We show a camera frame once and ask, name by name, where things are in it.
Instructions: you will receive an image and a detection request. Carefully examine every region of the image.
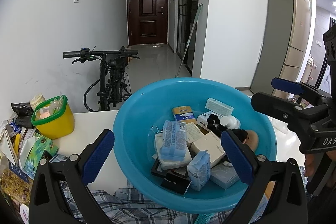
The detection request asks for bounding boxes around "black box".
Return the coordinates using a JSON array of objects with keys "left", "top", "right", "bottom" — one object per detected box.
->
[{"left": 161, "top": 171, "right": 191, "bottom": 196}]

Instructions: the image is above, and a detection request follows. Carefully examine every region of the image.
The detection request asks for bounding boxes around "blue tissue pack barcode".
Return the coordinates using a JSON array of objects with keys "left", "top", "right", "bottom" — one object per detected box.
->
[{"left": 160, "top": 121, "right": 187, "bottom": 161}]

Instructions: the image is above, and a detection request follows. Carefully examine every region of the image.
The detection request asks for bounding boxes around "right hand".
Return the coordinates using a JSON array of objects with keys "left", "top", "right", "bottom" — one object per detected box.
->
[{"left": 305, "top": 150, "right": 336, "bottom": 177}]

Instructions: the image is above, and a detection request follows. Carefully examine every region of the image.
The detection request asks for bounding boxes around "blue plaid shirt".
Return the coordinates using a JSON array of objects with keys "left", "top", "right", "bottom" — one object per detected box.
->
[{"left": 48, "top": 154, "right": 313, "bottom": 224}]

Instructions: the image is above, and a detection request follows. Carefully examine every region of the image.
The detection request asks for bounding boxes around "white round jar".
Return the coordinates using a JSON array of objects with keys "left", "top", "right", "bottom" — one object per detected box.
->
[{"left": 19, "top": 204, "right": 29, "bottom": 224}]

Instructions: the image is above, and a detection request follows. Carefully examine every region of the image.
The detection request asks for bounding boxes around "clear jar with snacks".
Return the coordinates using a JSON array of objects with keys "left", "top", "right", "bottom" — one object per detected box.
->
[{"left": 1, "top": 156, "right": 33, "bottom": 206}]

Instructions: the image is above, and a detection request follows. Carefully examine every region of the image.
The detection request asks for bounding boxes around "tan round puff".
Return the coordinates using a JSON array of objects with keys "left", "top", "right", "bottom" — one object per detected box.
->
[{"left": 245, "top": 130, "right": 259, "bottom": 152}]

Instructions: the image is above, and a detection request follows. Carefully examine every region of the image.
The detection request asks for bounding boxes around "green floral tissue pack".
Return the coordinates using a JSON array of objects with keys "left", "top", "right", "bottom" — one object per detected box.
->
[{"left": 20, "top": 133, "right": 59, "bottom": 179}]

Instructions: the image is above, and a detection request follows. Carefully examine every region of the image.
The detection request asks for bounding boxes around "grey blue flat box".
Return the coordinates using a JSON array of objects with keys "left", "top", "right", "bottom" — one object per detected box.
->
[{"left": 210, "top": 161, "right": 239, "bottom": 190}]

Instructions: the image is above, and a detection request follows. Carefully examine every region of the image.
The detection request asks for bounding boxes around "grey beige refrigerator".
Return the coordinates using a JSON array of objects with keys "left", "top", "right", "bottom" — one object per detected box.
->
[{"left": 250, "top": 0, "right": 311, "bottom": 99}]

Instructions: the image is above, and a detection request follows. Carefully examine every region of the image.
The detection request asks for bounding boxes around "white cylindrical bottle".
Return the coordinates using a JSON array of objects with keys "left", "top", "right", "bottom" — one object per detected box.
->
[{"left": 220, "top": 115, "right": 241, "bottom": 130}]

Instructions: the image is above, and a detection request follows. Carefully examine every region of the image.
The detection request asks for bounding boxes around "light teal carton box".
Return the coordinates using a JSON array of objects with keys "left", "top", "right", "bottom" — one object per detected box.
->
[{"left": 205, "top": 98, "right": 234, "bottom": 116}]

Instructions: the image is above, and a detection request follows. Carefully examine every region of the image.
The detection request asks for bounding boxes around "yellow bin green rim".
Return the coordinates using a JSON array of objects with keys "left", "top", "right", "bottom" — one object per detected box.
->
[{"left": 31, "top": 94, "right": 75, "bottom": 139}]

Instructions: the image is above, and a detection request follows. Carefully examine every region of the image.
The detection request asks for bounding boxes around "teal tube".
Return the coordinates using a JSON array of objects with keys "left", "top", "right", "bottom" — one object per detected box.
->
[{"left": 194, "top": 214, "right": 213, "bottom": 224}]

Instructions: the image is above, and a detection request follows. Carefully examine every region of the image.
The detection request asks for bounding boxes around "black hair scrunchie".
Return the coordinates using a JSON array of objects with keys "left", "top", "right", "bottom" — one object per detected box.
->
[{"left": 207, "top": 114, "right": 227, "bottom": 138}]

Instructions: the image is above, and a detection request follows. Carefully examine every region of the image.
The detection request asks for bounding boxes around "white cream box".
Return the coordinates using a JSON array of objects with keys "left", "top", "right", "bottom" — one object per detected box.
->
[{"left": 190, "top": 132, "right": 226, "bottom": 168}]

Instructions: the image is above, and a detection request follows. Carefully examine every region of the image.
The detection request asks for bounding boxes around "blue tissue packet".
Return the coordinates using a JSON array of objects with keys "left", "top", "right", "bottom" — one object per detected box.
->
[{"left": 187, "top": 150, "right": 211, "bottom": 192}]

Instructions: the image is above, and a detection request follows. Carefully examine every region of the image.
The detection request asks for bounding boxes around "black plastic bag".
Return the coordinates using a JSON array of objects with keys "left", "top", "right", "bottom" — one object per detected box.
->
[{"left": 11, "top": 102, "right": 34, "bottom": 128}]

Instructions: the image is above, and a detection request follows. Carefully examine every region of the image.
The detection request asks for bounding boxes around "yellow blue small box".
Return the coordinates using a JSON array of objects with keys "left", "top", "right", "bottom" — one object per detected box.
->
[{"left": 172, "top": 106, "right": 197, "bottom": 124}]

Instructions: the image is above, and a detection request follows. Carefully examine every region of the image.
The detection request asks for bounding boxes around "black bicycle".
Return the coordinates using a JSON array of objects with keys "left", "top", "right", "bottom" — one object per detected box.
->
[{"left": 63, "top": 47, "right": 139, "bottom": 112}]

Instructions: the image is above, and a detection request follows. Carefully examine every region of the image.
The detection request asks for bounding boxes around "blue plastic basin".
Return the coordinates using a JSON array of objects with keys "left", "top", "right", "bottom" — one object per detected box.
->
[{"left": 113, "top": 77, "right": 277, "bottom": 213}]

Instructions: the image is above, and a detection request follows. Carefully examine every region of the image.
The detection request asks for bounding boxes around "mop pole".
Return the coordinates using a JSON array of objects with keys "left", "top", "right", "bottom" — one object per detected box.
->
[{"left": 175, "top": 3, "right": 203, "bottom": 78}]

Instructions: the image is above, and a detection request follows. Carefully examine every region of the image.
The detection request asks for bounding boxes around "brown wooden door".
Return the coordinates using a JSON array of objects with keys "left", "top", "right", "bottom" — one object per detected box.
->
[{"left": 127, "top": 0, "right": 168, "bottom": 46}]

